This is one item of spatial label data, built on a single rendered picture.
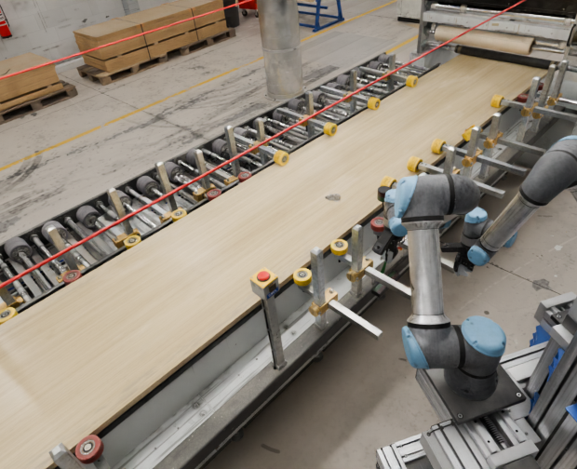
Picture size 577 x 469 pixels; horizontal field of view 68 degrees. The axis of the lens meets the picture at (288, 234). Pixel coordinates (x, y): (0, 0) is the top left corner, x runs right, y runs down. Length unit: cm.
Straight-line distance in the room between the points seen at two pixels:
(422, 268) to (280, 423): 152
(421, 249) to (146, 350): 110
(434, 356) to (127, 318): 123
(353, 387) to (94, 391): 142
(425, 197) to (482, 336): 40
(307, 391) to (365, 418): 35
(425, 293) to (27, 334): 158
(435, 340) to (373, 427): 132
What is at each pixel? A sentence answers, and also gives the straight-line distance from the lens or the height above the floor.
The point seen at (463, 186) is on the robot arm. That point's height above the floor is 156.
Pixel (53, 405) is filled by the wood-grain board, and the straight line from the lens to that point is 182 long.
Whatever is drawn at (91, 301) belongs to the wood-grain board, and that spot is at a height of 90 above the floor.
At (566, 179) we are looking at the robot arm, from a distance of 148.
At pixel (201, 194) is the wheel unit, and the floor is 86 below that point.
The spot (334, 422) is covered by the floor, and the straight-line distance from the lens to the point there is 250.
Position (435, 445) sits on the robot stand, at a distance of 145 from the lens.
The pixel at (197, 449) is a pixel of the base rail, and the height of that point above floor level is 70.
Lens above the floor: 225
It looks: 40 degrees down
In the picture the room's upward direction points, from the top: 7 degrees counter-clockwise
